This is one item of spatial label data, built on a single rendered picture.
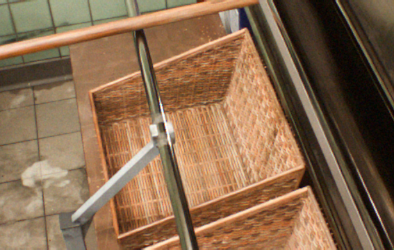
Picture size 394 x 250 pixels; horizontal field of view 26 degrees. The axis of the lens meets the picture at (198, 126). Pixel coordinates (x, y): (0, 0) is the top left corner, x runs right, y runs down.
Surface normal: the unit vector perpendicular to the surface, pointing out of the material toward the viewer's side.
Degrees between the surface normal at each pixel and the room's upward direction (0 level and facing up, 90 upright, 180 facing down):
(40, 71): 90
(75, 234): 90
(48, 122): 0
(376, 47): 70
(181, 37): 0
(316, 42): 12
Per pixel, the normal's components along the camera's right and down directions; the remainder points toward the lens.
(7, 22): 0.20, 0.68
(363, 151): 0.14, -0.73
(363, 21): -0.94, -0.07
